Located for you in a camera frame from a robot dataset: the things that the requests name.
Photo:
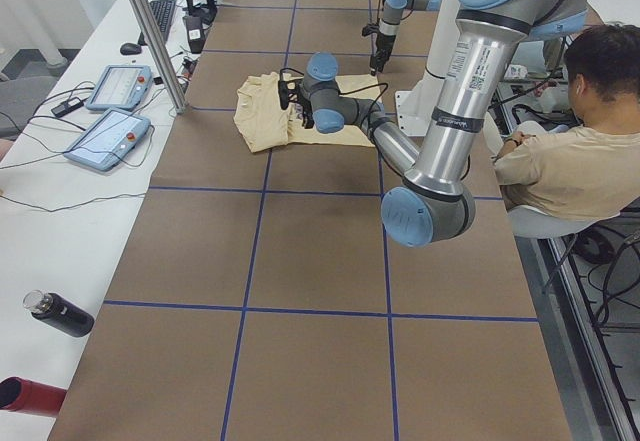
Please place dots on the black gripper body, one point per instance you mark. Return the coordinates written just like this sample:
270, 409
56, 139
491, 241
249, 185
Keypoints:
306, 115
382, 44

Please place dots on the aluminium frame post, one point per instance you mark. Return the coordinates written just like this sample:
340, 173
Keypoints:
156, 45

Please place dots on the black water bottle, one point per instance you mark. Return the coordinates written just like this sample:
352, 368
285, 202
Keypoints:
57, 312

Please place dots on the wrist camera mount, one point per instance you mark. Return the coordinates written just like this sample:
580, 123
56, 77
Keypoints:
288, 91

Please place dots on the black computer mouse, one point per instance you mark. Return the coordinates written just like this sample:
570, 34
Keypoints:
130, 49

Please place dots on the white plastic chair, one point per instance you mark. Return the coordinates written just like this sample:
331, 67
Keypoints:
528, 221

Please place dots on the black keyboard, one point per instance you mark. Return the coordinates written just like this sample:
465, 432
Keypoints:
163, 12

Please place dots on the red cylinder bottle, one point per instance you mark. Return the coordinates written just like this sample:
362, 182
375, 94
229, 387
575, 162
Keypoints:
30, 397

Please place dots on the person in beige shirt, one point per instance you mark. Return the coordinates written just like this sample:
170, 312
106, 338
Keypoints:
589, 172

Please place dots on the cream long-sleeve printed shirt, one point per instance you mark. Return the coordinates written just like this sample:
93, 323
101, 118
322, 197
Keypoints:
263, 124

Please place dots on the teach pendant tablet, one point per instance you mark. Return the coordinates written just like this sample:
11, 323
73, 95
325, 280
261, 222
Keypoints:
106, 142
120, 86

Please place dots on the near teach pendant tablet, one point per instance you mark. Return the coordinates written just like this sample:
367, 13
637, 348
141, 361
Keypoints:
106, 142

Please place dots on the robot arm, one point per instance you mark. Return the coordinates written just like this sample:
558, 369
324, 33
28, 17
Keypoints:
432, 203
386, 27

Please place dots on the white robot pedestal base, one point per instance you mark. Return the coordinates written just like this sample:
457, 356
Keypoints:
414, 108

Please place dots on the far teach pendant tablet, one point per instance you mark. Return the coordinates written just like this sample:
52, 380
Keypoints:
120, 86

